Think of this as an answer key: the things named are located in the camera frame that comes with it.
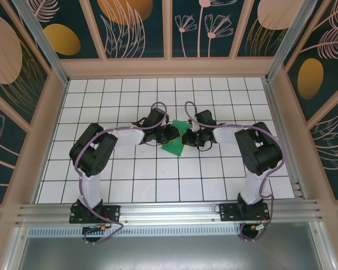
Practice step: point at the green square paper sheet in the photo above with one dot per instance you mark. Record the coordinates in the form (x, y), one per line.
(173, 149)

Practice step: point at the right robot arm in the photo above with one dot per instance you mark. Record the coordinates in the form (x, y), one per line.
(259, 152)

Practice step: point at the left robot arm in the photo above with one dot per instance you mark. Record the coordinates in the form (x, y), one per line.
(90, 152)

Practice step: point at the grey metal sheet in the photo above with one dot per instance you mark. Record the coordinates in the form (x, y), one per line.
(169, 253)

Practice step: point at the long aluminium mounting rail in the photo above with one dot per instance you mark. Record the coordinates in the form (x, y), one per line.
(169, 212)

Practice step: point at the aluminium side rail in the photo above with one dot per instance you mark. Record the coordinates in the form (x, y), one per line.
(278, 118)

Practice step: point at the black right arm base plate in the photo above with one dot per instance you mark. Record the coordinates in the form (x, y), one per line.
(228, 212)

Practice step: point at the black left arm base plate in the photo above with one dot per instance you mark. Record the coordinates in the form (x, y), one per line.
(112, 213)

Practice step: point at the aluminium frame post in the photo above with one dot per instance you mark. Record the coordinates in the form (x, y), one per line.
(290, 39)
(42, 42)

